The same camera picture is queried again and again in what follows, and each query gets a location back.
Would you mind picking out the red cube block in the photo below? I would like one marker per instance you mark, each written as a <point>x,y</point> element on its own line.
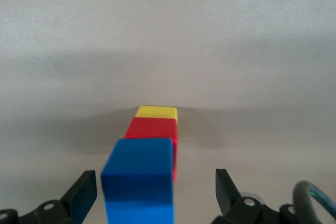
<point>149,128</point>

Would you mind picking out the blue cube block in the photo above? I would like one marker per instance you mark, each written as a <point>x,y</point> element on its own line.
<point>136,176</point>

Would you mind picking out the yellow cube block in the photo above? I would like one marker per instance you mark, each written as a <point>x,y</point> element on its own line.
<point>157,112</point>

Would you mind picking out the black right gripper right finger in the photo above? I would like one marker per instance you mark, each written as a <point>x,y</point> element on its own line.
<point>228,200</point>

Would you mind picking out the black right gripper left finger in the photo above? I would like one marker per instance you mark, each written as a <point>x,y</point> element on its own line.
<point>78,197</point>

